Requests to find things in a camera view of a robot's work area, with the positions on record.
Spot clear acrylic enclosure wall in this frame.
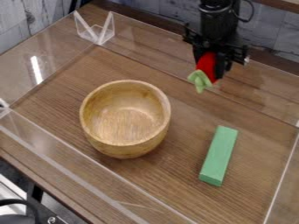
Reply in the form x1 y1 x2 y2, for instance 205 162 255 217
0 100 197 224

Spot wooden bowl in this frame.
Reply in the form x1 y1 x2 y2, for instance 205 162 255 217
79 80 172 159

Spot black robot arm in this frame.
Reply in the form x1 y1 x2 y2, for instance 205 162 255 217
183 0 255 83

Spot black cable lower left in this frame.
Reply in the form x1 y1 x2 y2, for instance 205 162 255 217
0 199 40 224

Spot red plush fruit green leaves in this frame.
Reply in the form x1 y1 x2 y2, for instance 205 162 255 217
189 52 218 94

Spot green rectangular block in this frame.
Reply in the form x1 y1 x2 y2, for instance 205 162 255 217
199 126 239 186

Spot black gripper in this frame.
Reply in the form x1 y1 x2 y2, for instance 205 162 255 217
182 23 250 80

